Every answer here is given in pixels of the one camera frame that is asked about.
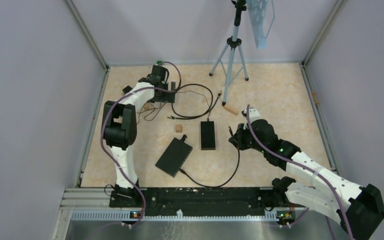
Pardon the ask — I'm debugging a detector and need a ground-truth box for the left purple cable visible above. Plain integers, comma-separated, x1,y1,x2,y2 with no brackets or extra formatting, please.
99,61,182,229

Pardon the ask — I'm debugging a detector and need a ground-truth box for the long wooden block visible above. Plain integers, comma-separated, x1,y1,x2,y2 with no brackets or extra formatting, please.
223,104,239,116

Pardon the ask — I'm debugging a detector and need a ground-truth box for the black coiled ethernet cable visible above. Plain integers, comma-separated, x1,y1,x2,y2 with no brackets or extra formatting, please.
167,83,223,121

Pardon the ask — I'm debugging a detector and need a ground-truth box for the black network switch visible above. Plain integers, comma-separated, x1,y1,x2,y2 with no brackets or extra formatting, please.
200,120,216,151
155,134,193,178

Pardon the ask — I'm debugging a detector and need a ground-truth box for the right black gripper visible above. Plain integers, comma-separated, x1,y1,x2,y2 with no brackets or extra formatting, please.
229,122,267,153

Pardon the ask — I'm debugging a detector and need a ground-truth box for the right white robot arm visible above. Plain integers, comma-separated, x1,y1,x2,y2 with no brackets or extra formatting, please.
228,119,384,240

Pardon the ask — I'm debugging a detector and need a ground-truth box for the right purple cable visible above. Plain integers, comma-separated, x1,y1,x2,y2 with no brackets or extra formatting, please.
245,104,355,240

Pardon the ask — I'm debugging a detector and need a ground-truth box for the black power adapter with cord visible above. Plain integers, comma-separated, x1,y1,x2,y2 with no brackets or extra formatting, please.
122,85,213,123

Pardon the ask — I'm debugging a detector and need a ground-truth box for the perforated white panel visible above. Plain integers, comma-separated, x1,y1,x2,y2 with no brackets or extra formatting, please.
246,0,276,50

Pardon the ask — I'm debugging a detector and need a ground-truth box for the wooden cube near switch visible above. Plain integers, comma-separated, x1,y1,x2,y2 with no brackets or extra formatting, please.
174,124,183,133

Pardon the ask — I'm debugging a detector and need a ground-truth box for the silver camera tripod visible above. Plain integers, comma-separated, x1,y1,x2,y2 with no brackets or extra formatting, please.
208,0,250,107

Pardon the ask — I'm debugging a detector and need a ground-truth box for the purple cable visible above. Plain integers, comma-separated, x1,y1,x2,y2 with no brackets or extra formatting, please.
245,104,355,240
99,61,182,229

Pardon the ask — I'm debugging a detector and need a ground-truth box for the wooden cube near adapter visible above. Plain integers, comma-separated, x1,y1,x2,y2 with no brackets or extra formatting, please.
142,103,150,110

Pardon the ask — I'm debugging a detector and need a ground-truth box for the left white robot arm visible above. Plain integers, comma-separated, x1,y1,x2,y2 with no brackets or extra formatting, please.
100,65,172,207

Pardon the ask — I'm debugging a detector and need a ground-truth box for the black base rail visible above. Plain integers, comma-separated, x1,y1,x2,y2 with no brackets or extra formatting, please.
109,187,292,217

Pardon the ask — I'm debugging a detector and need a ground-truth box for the black ethernet cable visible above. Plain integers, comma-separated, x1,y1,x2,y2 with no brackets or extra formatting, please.
167,83,223,121
178,125,241,189

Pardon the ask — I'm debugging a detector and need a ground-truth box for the wooden block on frame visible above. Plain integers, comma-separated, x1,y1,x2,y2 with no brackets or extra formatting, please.
311,91,320,106

